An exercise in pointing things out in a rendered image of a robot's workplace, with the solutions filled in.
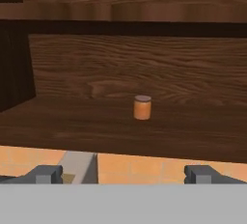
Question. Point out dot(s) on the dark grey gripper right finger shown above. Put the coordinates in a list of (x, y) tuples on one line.
[(200, 173)]

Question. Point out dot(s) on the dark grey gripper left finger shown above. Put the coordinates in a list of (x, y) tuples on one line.
[(48, 173)]

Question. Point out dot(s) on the orange jam jar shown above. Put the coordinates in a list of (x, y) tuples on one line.
[(142, 108)]

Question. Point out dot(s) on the dark wooden cabinet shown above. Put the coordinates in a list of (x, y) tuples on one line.
[(128, 63)]

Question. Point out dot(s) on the grey range hood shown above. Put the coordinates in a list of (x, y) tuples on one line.
[(79, 168)]

